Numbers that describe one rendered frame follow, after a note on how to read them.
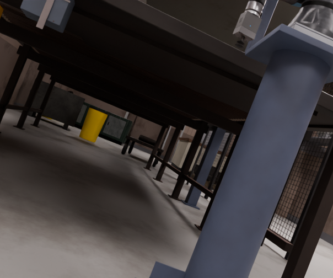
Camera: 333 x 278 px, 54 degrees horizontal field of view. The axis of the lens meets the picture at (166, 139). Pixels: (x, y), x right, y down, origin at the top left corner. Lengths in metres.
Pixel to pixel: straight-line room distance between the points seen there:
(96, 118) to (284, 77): 5.64
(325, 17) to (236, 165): 0.48
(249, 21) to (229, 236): 1.03
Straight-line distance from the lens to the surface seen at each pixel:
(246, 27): 1.63
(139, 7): 1.26
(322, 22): 1.05
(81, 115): 9.34
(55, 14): 1.23
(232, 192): 0.94
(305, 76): 0.98
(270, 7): 3.76
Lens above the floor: 0.47
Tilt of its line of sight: 1 degrees up
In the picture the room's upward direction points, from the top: 22 degrees clockwise
